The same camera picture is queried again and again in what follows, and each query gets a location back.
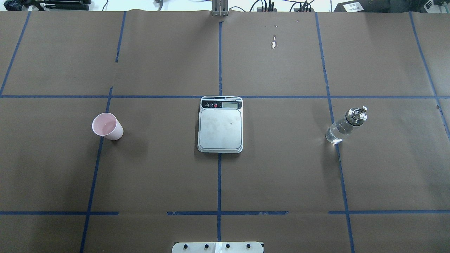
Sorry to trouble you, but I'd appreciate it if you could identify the black cable hub right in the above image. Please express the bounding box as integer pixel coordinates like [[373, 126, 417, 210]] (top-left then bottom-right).
[[290, 1, 313, 12]]

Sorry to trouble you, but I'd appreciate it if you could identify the aluminium frame post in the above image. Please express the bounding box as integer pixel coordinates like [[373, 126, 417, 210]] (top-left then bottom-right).
[[211, 0, 229, 17]]

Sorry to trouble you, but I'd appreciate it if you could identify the black cable hub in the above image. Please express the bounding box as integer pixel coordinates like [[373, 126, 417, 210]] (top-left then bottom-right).
[[252, 0, 277, 12], [290, 1, 313, 12]]

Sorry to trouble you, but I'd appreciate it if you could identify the black cable hub left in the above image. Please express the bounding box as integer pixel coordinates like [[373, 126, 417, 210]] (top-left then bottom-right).
[[252, 0, 277, 12]]

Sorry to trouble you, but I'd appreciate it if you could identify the white digital kitchen scale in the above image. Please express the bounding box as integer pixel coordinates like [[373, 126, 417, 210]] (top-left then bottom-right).
[[197, 96, 243, 154]]

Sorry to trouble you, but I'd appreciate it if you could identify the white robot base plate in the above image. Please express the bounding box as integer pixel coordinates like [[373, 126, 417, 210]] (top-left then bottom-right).
[[172, 241, 265, 253]]

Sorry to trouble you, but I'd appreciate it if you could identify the black device with label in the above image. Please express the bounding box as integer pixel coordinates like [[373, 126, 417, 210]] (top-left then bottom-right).
[[333, 0, 391, 13]]

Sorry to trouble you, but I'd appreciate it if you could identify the glass sauce dispenser bottle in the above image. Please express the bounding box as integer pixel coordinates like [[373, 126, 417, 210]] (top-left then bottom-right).
[[325, 106, 368, 144]]

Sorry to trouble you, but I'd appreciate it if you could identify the pink plastic cup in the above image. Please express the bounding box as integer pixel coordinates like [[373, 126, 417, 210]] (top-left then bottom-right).
[[91, 112, 124, 141]]

